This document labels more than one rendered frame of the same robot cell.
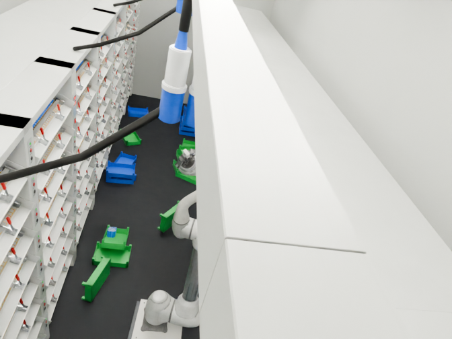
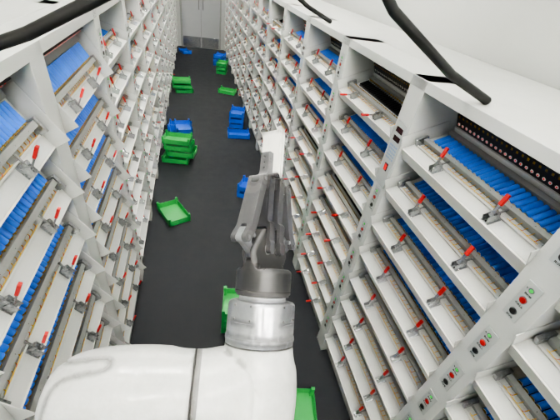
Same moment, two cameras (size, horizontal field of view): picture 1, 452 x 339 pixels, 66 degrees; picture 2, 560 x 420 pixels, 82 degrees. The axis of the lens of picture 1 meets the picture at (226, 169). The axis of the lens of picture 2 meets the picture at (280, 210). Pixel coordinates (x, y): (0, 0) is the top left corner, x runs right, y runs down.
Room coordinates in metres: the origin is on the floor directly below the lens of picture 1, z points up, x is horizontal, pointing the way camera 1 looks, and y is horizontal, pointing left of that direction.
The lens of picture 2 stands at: (1.68, 0.18, 1.97)
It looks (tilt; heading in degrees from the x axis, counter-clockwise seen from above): 37 degrees down; 176
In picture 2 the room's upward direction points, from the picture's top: 10 degrees clockwise
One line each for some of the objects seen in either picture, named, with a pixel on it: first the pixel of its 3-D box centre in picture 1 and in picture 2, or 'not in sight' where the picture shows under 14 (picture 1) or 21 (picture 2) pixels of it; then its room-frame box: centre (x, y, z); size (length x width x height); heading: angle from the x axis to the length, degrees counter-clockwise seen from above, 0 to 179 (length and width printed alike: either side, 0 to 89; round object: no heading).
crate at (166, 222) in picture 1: (171, 216); not in sight; (2.61, 0.40, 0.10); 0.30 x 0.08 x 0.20; 158
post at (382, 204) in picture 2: not in sight; (371, 251); (0.46, 0.77, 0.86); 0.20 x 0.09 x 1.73; 104
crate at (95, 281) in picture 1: (96, 278); not in sight; (1.69, 0.74, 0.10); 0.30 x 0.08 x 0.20; 177
